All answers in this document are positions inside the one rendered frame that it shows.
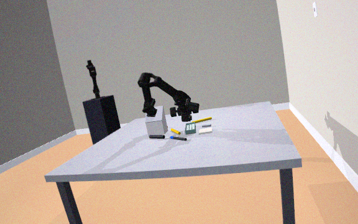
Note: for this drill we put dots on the keyboard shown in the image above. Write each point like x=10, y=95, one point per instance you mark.
x=190, y=128

